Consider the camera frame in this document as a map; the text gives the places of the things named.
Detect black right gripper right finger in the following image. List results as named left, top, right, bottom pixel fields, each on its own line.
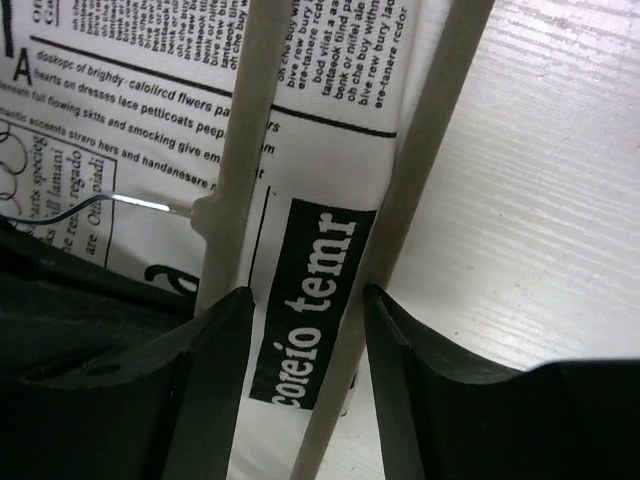
left=364, top=284, right=639, bottom=479

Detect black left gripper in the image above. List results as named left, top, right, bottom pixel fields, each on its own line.
left=1, top=222, right=194, bottom=378

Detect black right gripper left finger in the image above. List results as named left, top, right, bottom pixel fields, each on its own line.
left=1, top=287, right=254, bottom=479

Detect grey wire hanger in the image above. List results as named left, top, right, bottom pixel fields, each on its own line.
left=0, top=0, right=497, bottom=480

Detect newspaper print trousers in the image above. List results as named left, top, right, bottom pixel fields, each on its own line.
left=0, top=0, right=501, bottom=480

